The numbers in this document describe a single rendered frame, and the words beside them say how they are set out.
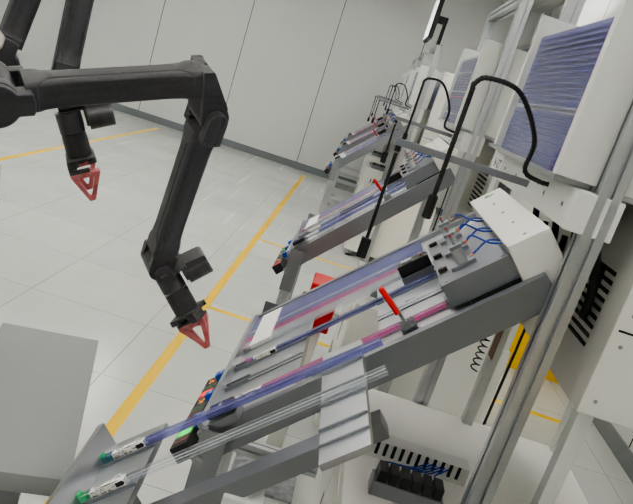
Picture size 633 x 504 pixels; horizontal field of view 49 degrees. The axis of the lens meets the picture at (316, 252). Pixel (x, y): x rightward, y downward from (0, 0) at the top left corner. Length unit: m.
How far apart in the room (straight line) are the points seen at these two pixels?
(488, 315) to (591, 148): 0.33
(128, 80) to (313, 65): 8.80
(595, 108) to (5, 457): 1.20
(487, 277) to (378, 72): 8.79
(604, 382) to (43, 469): 1.03
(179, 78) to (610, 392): 0.96
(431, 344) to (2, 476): 0.80
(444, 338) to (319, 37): 8.92
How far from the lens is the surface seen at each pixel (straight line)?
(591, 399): 1.37
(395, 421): 1.94
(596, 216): 1.23
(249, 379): 1.55
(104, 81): 1.28
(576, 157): 1.23
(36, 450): 1.48
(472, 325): 1.27
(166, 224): 1.49
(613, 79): 1.24
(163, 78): 1.30
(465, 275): 1.29
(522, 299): 1.27
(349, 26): 10.04
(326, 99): 10.02
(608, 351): 1.34
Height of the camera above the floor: 1.43
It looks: 14 degrees down
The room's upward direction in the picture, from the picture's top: 18 degrees clockwise
